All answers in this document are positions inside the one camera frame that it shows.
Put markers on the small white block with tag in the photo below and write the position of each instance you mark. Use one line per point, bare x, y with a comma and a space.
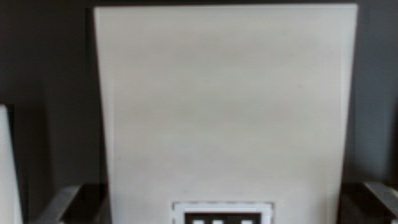
225, 93

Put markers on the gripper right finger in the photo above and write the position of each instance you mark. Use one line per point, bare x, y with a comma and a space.
369, 203

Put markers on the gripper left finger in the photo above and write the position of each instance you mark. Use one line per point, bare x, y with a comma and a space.
79, 206

